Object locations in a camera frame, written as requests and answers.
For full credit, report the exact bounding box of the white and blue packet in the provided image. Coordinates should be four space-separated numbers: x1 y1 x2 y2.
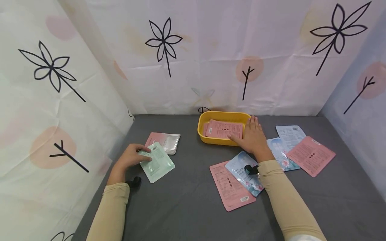
275 125 307 150

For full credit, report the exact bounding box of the person's right hand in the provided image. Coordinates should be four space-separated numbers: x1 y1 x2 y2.
227 115 275 163

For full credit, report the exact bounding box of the black wrist band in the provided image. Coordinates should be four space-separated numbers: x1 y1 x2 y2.
125 176 142 189
244 164 260 177

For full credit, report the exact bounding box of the yellow plastic tray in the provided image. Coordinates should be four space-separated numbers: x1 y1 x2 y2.
197 111 252 146

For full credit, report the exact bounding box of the pink face mask packet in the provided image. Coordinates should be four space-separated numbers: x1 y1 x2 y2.
203 119 244 140
286 136 336 178
209 161 257 212

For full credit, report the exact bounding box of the pink and silver packet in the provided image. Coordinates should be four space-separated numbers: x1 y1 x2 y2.
145 132 181 155

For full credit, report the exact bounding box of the person's left hand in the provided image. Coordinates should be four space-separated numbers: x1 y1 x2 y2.
110 144 153 178

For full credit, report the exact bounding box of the light blue flower packet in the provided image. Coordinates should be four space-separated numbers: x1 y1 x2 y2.
224 151 265 197
266 137 301 172

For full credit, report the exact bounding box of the person's right forearm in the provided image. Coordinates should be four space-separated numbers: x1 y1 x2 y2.
257 159 328 241

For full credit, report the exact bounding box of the green face mask packet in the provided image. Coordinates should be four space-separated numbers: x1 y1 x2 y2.
138 142 176 184

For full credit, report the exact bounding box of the person's left forearm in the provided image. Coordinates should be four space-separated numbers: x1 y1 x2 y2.
86 172 130 241

